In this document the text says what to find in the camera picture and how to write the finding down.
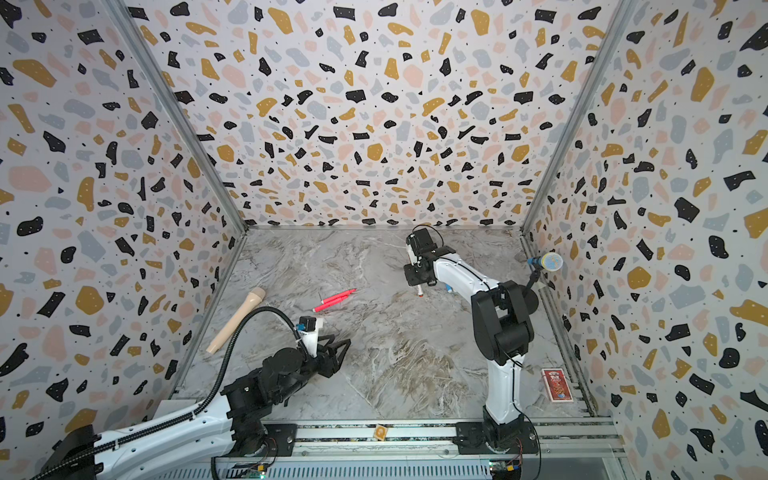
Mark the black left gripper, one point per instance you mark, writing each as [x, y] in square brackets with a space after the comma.
[335, 364]

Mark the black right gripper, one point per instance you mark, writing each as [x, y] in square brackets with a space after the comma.
[409, 277]

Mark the white marker pen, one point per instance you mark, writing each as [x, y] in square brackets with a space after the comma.
[412, 274]

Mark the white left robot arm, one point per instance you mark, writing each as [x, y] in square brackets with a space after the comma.
[228, 419]

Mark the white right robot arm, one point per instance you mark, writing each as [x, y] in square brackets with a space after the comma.
[502, 328]

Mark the pink highlighter pen lower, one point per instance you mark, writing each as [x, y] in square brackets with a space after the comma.
[331, 302]

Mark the pink highlighter pen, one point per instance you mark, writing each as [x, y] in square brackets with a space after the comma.
[347, 292]
[331, 302]

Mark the pink highlighter pen upper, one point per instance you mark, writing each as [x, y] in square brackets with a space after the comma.
[347, 292]

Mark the small brown tag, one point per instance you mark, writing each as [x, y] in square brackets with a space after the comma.
[380, 433]

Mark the beige toy microphone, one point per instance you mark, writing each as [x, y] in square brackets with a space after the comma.
[253, 299]

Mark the blue toy microphone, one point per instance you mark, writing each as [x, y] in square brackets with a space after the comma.
[550, 261]

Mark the red playing card box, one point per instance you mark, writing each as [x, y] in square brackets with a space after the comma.
[557, 386]

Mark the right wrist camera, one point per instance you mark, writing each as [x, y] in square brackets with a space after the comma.
[420, 241]

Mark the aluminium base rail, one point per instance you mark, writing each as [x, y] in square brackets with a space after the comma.
[558, 448]

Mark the aluminium corner post right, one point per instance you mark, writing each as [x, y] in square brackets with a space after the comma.
[617, 25]

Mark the aluminium corner post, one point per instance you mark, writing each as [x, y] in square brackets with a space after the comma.
[617, 25]
[120, 15]

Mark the aluminium corner post left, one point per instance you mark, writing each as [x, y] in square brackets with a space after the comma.
[120, 15]

